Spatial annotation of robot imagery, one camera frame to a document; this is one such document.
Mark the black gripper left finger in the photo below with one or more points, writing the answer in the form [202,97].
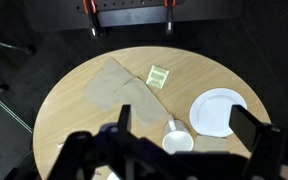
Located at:
[124,118]

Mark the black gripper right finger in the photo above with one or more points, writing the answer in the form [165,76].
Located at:
[250,130]

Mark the white ceramic mug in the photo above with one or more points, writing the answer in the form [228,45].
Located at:
[177,138]

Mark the white round plate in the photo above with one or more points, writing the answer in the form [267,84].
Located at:
[217,111]
[112,177]

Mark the small yellow block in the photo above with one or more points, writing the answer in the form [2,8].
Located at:
[157,76]

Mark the black mounting board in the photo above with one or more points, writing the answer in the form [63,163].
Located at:
[134,16]

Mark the orange black clamp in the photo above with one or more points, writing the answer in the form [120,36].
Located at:
[169,16]
[92,16]

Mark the black office chair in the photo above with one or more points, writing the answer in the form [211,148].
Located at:
[27,50]

